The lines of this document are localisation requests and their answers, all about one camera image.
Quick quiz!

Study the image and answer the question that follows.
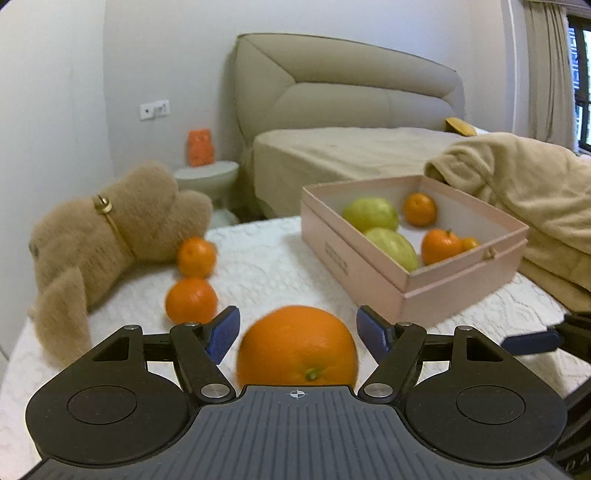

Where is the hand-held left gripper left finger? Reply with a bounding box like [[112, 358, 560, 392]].
[[88, 307, 241, 403]]

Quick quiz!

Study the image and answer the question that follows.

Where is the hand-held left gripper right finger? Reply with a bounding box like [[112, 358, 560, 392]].
[[356, 305, 509, 403]]

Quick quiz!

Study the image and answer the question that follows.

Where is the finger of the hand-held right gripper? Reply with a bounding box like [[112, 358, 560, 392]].
[[503, 327, 562, 356]]

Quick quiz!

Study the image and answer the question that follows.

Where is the pink cardboard box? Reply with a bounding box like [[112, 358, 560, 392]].
[[300, 174, 530, 326]]

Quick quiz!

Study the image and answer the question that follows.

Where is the large orange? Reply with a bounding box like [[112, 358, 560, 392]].
[[236, 305, 359, 387]]

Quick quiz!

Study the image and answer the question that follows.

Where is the large green guava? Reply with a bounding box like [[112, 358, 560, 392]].
[[364, 227, 421, 272]]

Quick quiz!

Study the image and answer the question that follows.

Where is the white lace mattress cover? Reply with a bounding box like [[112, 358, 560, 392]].
[[0, 214, 591, 480]]

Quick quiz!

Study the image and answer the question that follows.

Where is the brown teddy bear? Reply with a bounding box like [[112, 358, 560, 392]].
[[28, 161, 214, 363]]

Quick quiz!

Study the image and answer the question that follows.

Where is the tan fleece blanket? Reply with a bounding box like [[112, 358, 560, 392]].
[[424, 132, 591, 320]]

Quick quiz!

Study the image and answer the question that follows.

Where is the round white side table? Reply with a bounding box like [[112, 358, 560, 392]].
[[174, 160, 240, 227]]

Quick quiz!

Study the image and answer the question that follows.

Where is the beige bed sheet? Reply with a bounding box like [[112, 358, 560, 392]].
[[252, 126, 468, 220]]

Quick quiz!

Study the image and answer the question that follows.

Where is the orange owl figure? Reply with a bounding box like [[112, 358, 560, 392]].
[[187, 129, 216, 167]]

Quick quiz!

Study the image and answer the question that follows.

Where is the yellow pillow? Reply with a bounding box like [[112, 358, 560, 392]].
[[444, 117, 477, 138]]

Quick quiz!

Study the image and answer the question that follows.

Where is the beige padded headboard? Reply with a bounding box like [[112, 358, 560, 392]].
[[232, 32, 465, 160]]

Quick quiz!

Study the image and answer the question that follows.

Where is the window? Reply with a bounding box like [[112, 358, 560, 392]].
[[565, 14, 591, 154]]

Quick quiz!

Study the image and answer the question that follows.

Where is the beige curtain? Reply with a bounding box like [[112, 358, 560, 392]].
[[523, 0, 579, 152]]

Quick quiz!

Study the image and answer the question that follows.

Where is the white wall socket panel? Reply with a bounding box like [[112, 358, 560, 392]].
[[140, 99, 171, 121]]

